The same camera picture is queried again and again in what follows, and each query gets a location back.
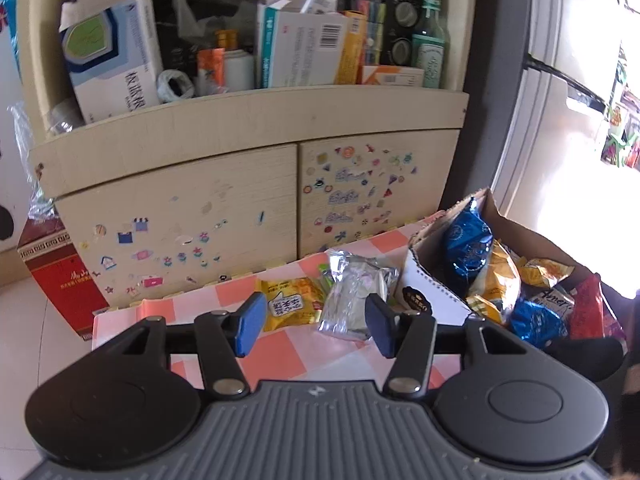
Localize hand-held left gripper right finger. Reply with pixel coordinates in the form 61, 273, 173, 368
365, 294, 528, 400

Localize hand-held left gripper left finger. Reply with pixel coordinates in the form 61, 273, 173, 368
107, 292, 268, 400

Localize silver foil snack packet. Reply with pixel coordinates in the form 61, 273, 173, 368
317, 249, 401, 342

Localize red snack packet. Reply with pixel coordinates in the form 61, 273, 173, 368
567, 274, 626, 343

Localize white cardboard box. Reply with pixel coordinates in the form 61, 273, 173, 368
402, 187, 628, 361

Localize blue foil snack packet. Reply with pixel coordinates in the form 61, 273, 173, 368
510, 297, 568, 348
442, 197, 496, 293

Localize pink checkered tablecloth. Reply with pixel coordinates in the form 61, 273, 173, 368
92, 210, 451, 391

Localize white script snack packet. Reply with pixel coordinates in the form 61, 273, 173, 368
532, 285, 576, 321

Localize small yellow snack packet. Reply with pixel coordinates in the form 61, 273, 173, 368
515, 255, 576, 289

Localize yellow chips bag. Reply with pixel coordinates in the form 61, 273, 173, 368
467, 240, 522, 326

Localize beige cabinet with stickers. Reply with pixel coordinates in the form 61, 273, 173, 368
17, 0, 478, 311

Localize red gift box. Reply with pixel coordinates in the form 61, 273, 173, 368
16, 217, 110, 343

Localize colourful hanging packets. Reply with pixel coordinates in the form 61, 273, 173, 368
597, 45, 640, 171

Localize orange and white box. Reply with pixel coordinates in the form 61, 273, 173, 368
361, 64, 426, 88

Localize white crumpled wrapper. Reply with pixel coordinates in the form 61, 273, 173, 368
156, 69, 196, 106

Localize white bottle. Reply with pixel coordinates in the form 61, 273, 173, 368
222, 49, 257, 92

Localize orange sachet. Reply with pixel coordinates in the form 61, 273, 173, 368
196, 47, 227, 97

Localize green glass bottle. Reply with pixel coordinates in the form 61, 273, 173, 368
411, 0, 447, 89

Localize orange carton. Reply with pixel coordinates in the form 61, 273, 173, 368
334, 10, 368, 86

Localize white and teal medicine box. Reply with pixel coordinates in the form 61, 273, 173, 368
256, 0, 351, 89

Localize colourful marker set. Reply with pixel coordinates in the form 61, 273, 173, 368
357, 0, 388, 66

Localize white and blue medicine box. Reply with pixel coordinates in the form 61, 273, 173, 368
59, 0, 164, 125

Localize black device with knobs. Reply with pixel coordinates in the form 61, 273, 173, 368
382, 0, 428, 66

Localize crumpled clear plastic bag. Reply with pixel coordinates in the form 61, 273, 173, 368
172, 0, 261, 41

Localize white window frame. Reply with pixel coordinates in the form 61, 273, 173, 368
492, 0, 640, 241

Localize black spoon wall sticker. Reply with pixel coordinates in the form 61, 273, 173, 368
0, 204, 17, 241

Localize black cable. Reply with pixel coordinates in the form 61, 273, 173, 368
522, 52, 608, 111

